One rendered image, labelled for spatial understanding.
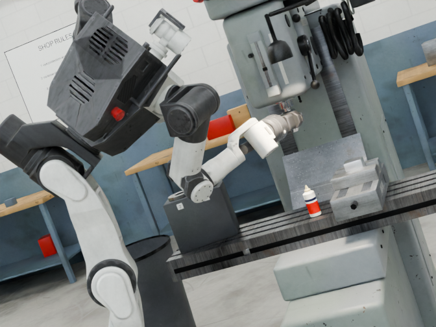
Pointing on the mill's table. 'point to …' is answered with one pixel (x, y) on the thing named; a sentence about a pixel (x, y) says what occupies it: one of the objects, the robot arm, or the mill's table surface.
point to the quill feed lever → (308, 58)
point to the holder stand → (201, 218)
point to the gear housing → (228, 7)
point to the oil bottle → (311, 202)
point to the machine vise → (361, 194)
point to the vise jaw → (355, 177)
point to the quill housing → (244, 19)
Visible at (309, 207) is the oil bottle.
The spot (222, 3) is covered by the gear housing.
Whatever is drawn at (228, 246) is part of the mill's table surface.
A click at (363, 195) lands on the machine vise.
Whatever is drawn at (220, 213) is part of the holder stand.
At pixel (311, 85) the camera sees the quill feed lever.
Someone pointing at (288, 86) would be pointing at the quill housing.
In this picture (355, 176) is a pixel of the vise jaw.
